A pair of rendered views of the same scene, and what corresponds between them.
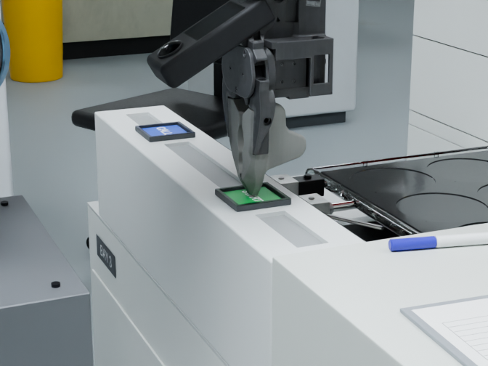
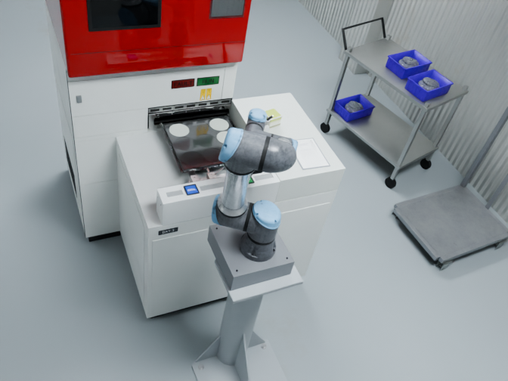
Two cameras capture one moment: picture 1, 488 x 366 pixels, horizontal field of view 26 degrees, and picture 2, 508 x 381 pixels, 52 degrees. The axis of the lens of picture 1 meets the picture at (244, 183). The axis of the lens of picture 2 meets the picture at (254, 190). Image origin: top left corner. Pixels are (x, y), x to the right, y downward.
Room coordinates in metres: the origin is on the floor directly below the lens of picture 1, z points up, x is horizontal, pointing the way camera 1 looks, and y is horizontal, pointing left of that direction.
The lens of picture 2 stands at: (1.17, 1.69, 2.59)
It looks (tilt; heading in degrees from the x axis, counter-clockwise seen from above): 45 degrees down; 261
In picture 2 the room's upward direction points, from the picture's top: 12 degrees clockwise
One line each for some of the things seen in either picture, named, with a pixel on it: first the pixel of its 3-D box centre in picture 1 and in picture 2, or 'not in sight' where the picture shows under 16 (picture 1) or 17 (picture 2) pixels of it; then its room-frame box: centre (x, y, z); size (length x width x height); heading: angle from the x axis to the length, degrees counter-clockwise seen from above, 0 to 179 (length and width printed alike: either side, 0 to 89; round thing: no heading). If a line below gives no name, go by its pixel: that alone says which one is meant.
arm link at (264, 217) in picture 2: not in sight; (263, 220); (0.90, 0.33, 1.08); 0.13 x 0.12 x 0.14; 169
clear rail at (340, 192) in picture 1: (384, 218); (218, 165); (1.08, -0.15, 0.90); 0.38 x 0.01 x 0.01; 23
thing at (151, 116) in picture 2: not in sight; (190, 116); (1.24, -0.51, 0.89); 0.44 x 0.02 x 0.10; 23
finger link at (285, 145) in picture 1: (276, 149); not in sight; (0.95, -0.03, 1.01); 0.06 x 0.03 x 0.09; 113
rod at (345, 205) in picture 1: (340, 206); not in sight; (1.13, -0.11, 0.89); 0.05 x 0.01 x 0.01; 113
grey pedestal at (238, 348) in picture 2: not in sight; (249, 330); (0.86, 0.43, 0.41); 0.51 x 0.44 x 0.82; 113
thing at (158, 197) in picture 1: (205, 226); (218, 196); (1.07, 0.04, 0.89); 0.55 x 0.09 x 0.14; 23
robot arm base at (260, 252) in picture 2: not in sight; (259, 240); (0.90, 0.33, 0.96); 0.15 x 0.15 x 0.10
